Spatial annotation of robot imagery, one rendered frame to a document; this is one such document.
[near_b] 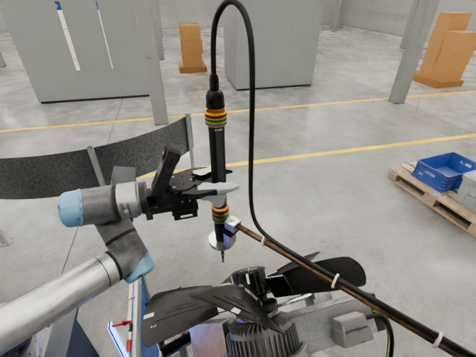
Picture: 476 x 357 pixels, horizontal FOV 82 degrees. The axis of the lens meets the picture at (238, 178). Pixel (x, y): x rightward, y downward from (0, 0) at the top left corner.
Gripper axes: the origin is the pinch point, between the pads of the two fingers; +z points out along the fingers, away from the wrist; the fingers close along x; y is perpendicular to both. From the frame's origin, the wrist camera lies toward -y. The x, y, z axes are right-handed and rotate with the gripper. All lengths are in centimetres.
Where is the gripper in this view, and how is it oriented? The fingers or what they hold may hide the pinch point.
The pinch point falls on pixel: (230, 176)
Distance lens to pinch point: 62.6
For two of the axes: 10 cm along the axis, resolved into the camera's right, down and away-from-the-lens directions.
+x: 2.7, 5.4, -8.0
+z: 9.6, -1.5, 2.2
